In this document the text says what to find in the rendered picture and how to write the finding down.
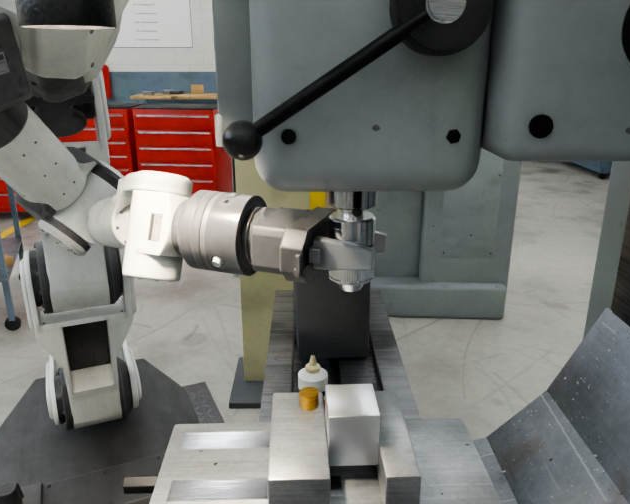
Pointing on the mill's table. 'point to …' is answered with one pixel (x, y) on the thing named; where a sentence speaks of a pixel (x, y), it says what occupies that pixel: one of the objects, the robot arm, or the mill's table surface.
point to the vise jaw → (298, 453)
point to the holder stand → (331, 319)
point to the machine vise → (461, 478)
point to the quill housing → (363, 102)
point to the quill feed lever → (447, 16)
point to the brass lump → (309, 398)
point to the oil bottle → (313, 377)
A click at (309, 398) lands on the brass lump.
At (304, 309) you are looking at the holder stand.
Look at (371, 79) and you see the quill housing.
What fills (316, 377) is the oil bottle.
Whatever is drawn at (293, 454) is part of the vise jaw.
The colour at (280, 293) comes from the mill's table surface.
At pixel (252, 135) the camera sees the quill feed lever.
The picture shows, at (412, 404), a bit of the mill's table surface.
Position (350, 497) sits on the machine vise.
